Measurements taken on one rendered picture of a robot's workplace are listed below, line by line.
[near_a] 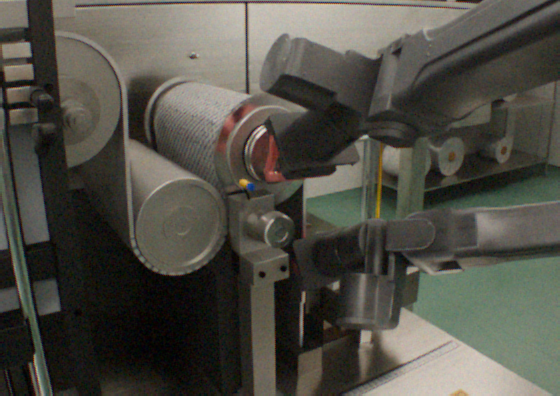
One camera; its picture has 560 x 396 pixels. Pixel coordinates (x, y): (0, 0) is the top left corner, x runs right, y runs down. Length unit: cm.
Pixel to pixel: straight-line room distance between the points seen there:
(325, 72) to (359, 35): 72
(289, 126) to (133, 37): 44
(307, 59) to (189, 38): 54
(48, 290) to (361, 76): 35
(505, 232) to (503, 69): 30
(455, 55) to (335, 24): 80
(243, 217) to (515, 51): 43
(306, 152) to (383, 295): 18
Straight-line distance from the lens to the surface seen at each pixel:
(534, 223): 61
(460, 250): 61
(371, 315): 63
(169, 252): 69
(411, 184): 163
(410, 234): 62
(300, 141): 58
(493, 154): 495
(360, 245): 64
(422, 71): 40
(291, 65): 47
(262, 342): 75
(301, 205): 76
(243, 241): 68
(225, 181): 68
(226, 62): 103
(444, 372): 90
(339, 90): 49
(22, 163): 50
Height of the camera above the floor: 142
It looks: 18 degrees down
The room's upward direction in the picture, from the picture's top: straight up
